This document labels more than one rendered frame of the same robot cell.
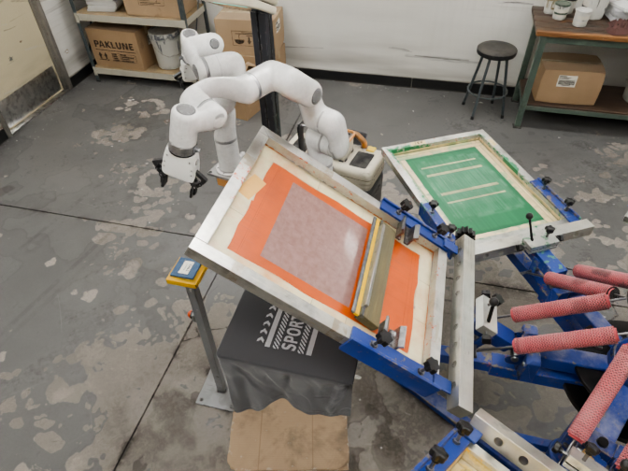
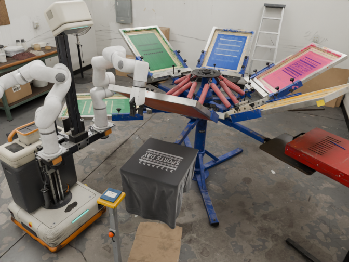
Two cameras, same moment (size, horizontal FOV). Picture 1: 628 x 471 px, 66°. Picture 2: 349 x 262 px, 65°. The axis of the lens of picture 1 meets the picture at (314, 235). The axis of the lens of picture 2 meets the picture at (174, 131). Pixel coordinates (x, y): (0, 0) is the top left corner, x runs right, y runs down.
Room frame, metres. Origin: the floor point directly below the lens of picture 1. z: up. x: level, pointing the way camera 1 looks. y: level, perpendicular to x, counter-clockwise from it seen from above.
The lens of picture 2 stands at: (0.83, 1.75, 2.17)
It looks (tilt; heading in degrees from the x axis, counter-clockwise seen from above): 30 degrees down; 276
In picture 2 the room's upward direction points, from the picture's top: 2 degrees clockwise
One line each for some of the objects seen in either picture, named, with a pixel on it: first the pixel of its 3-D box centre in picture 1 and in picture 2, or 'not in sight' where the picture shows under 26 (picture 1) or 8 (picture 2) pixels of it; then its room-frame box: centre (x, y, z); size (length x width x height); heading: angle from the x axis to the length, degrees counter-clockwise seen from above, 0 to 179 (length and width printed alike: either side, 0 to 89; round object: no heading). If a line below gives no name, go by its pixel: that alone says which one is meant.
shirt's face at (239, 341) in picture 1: (300, 317); (161, 158); (1.09, 0.06, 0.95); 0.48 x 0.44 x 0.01; 75
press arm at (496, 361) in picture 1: (434, 352); (183, 135); (0.96, -0.42, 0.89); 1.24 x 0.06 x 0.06; 75
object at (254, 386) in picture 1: (289, 396); (185, 186); (0.89, 0.11, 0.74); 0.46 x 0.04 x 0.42; 75
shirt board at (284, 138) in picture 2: not in sight; (252, 132); (0.32, -0.54, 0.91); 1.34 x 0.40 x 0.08; 135
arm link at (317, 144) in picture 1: (321, 146); (99, 96); (1.57, -0.04, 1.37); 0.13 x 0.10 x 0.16; 48
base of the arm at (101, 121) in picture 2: not in sight; (99, 116); (1.59, -0.04, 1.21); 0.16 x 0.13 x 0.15; 154
